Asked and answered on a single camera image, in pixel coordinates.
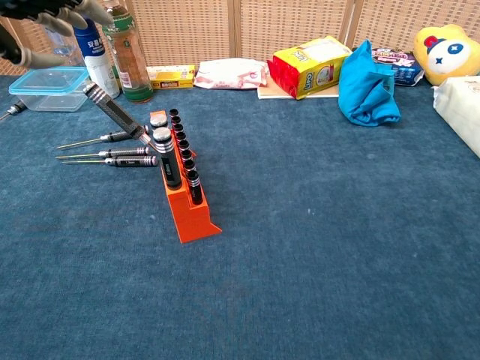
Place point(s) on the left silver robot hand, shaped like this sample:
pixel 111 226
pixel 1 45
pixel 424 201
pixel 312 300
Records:
pixel 45 13

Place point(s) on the black screwdriver silver cap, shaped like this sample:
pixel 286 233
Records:
pixel 159 120
pixel 168 161

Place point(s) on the orange bit holder rack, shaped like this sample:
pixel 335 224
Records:
pixel 191 221

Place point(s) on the clear water bottle white cap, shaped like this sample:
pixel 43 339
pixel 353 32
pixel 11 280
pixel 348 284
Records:
pixel 63 48

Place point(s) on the white bottle blue cap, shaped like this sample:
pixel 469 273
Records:
pixel 99 63

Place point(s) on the clear container blue rim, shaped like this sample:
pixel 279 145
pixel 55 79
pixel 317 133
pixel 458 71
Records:
pixel 48 90

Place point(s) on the tea bottle green label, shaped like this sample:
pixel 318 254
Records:
pixel 129 63

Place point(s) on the small thin metal probe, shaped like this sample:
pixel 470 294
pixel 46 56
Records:
pixel 15 109

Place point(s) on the yellow cardboard box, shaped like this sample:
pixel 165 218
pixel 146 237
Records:
pixel 170 77

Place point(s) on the black hollow socket sleeve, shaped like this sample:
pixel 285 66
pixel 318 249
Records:
pixel 186 155
pixel 189 166
pixel 183 145
pixel 173 112
pixel 194 187
pixel 178 128
pixel 175 120
pixel 181 136

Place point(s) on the pink wet wipes pack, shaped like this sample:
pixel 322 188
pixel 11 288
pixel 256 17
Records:
pixel 228 75

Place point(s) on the wicker folding screen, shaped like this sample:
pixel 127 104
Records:
pixel 292 26

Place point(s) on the yellow red biscuit pack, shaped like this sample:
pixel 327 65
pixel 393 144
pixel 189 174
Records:
pixel 315 67

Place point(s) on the blue crumpled cloth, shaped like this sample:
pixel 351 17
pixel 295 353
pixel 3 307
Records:
pixel 365 90

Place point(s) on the blue felt table cover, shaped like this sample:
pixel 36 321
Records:
pixel 300 243

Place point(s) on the dark purple pad pack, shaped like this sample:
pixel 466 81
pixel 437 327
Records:
pixel 403 67

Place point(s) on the yellow plush toy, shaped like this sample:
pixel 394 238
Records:
pixel 450 52

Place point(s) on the long white tissue pack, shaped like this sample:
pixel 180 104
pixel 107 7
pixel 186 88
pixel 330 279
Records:
pixel 461 108

